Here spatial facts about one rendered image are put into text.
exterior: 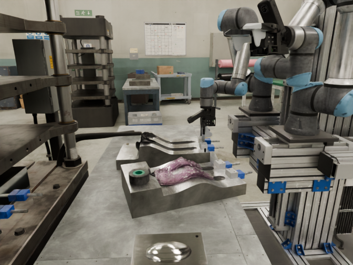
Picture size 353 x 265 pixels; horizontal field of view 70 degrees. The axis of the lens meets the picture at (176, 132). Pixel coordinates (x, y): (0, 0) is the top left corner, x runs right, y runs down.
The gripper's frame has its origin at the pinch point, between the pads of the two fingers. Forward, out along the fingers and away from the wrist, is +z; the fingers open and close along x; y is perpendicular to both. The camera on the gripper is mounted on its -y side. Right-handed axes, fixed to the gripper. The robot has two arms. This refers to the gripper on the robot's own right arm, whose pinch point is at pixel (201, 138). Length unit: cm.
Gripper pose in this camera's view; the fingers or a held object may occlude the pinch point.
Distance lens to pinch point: 151.6
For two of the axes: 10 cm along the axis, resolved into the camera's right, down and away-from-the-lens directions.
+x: -0.4, -2.9, 9.5
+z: 0.1, 9.6, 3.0
